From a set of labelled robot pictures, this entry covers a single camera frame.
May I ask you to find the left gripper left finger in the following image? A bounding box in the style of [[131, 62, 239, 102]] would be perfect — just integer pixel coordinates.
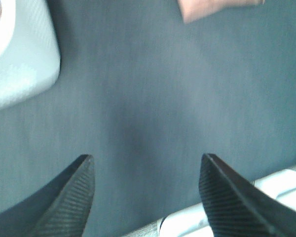
[[0, 155, 95, 237]]

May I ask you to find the white table edge frame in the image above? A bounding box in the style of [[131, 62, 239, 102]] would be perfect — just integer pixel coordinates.
[[130, 157, 296, 237]]

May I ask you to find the brown microfiber towel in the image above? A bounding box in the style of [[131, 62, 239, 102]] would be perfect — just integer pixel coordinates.
[[178, 0, 265, 23]]

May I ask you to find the grey perforated laundry basket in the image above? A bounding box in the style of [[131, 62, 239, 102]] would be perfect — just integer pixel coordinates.
[[0, 0, 61, 110]]

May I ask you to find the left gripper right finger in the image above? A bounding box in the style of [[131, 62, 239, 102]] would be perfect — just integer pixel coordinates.
[[199, 154, 296, 237]]

